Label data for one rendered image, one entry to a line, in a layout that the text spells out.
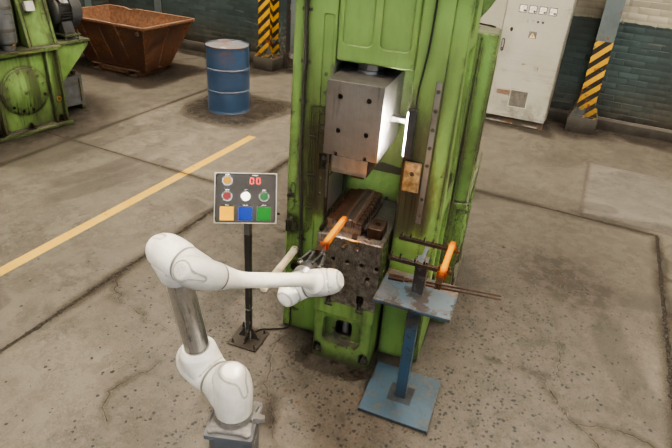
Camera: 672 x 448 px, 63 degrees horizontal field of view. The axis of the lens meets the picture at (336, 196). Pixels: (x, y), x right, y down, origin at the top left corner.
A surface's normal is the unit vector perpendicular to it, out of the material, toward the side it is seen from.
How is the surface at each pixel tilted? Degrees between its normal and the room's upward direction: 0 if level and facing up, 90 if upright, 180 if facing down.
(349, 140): 90
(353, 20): 90
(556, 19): 90
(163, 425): 0
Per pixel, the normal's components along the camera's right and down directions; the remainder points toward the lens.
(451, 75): -0.33, 0.41
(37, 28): 0.83, 0.12
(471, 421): 0.07, -0.89
